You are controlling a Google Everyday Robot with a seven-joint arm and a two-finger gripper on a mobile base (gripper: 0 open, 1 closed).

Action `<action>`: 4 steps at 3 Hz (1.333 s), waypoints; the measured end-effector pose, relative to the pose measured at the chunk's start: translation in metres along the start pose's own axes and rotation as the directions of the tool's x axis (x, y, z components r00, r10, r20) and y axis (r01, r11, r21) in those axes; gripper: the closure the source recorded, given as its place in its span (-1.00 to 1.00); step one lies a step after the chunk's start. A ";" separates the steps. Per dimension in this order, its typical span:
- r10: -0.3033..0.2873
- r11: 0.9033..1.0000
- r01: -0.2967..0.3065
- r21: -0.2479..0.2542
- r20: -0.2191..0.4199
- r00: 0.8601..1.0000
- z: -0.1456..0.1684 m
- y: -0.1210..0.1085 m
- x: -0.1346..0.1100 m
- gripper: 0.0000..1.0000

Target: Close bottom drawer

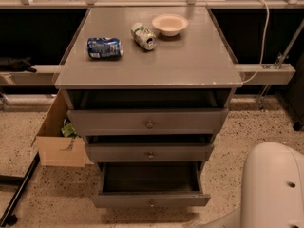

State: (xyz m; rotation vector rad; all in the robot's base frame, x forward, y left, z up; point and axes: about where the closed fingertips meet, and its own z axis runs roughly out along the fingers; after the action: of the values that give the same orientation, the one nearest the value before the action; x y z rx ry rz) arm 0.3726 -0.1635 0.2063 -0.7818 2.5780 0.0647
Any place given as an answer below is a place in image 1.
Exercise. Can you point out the grey bottom drawer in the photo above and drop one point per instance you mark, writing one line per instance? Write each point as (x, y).
(150, 184)

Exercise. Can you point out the grey drawer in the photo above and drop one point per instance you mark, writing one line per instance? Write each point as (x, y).
(147, 122)
(127, 152)
(150, 184)

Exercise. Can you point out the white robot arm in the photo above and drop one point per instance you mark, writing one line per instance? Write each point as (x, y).
(272, 191)

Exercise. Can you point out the grey drawer cabinet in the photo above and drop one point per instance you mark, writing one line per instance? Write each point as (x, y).
(192, 70)

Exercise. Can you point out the grey top drawer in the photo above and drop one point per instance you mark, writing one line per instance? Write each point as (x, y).
(147, 122)

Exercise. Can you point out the grey middle drawer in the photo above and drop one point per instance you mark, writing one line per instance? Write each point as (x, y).
(127, 152)

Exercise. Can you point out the green white soda can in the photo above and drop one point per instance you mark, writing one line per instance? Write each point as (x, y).
(143, 36)

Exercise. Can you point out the blue crushed soda can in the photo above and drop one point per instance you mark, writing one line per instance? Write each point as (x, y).
(104, 48)

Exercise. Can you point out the white paper bowl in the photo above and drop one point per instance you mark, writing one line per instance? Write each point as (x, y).
(169, 24)

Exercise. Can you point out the green packet in box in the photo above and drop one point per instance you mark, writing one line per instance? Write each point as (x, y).
(68, 130)

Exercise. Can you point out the cardboard box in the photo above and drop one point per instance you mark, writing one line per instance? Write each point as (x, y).
(54, 148)

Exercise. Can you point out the black object on ledge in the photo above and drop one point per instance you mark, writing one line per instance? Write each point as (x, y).
(16, 64)

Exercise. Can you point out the diagonal metal strut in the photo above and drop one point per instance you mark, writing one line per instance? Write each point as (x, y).
(277, 65)

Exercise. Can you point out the metal frame rail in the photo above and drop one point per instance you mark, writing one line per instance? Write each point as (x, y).
(253, 74)

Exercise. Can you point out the black floor rail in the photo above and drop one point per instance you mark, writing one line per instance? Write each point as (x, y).
(8, 217)

